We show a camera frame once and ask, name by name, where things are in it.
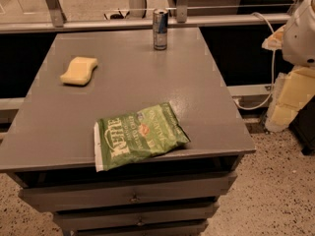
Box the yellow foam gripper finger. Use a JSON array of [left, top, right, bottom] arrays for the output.
[[262, 26, 284, 51], [265, 66, 315, 132]]

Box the silver blue drink can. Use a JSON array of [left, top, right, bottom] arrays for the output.
[[153, 9, 168, 50]]

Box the white cable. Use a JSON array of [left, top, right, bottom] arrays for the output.
[[233, 12, 278, 111]]

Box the grey drawer cabinet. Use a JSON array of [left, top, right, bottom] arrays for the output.
[[0, 28, 255, 236]]

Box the bottom grey drawer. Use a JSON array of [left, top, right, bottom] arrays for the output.
[[76, 219, 208, 236]]

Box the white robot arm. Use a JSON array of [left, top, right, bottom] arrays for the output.
[[262, 0, 315, 132]]

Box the metal railing frame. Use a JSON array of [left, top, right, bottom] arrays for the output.
[[0, 0, 303, 33]]

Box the yellow sponge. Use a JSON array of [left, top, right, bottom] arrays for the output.
[[60, 57, 97, 86]]

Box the green Kettle chips bag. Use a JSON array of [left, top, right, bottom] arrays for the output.
[[94, 102, 190, 172]]

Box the middle grey drawer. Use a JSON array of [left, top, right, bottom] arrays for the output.
[[53, 199, 219, 230]]

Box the grey drawer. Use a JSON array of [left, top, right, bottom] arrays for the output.
[[19, 172, 237, 212], [76, 219, 208, 236], [53, 199, 219, 230]]

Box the top grey drawer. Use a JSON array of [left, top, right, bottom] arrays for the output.
[[19, 172, 237, 212]]

